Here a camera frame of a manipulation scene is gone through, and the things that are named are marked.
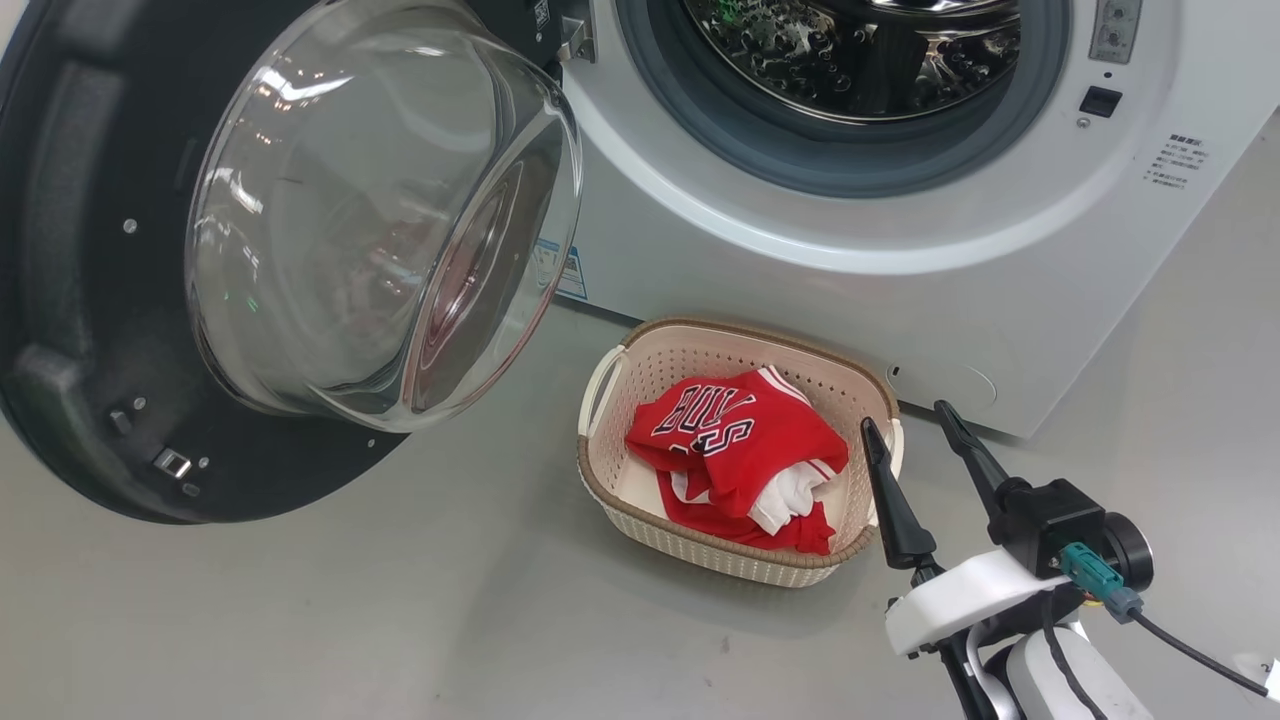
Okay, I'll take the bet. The small printed text sticker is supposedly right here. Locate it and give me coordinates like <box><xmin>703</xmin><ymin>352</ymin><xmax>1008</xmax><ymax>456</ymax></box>
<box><xmin>1143</xmin><ymin>135</ymin><xmax>1209</xmax><ymax>191</ymax></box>

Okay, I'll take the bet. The white washing machine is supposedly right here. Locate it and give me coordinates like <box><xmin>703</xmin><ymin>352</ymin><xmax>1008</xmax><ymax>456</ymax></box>
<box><xmin>470</xmin><ymin>0</ymin><xmax>1280</xmax><ymax>441</ymax></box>

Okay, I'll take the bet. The blue energy label sticker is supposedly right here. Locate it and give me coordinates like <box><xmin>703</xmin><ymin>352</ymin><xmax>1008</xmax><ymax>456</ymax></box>
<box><xmin>535</xmin><ymin>240</ymin><xmax>589</xmax><ymax>301</ymax></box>

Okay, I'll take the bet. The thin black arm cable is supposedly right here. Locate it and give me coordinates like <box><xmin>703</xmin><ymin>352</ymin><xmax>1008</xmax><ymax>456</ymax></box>
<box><xmin>1040</xmin><ymin>595</ymin><xmax>1106</xmax><ymax>720</ymax></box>

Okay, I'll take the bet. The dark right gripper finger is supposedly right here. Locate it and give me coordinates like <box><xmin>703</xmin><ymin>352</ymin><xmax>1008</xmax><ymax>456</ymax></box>
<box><xmin>860</xmin><ymin>417</ymin><xmax>947</xmax><ymax>593</ymax></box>
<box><xmin>933</xmin><ymin>399</ymin><xmax>1033</xmax><ymax>523</ymax></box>

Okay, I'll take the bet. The black cable with teal connector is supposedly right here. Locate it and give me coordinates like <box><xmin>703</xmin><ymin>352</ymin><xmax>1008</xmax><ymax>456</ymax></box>
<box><xmin>1060</xmin><ymin>543</ymin><xmax>1280</xmax><ymax>701</ymax></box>

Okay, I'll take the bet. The cream plastic laundry basket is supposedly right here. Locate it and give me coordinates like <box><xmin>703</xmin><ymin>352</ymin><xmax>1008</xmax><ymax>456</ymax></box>
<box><xmin>577</xmin><ymin>317</ymin><xmax>906</xmax><ymax>589</ymax></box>

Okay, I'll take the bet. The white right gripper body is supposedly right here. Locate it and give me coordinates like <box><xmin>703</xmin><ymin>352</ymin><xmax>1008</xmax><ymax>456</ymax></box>
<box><xmin>884</xmin><ymin>547</ymin><xmax>1069</xmax><ymax>659</ymax></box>

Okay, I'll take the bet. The black glass washing machine door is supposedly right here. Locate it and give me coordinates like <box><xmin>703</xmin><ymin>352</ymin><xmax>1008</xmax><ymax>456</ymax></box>
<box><xmin>0</xmin><ymin>0</ymin><xmax>586</xmax><ymax>526</ymax></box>

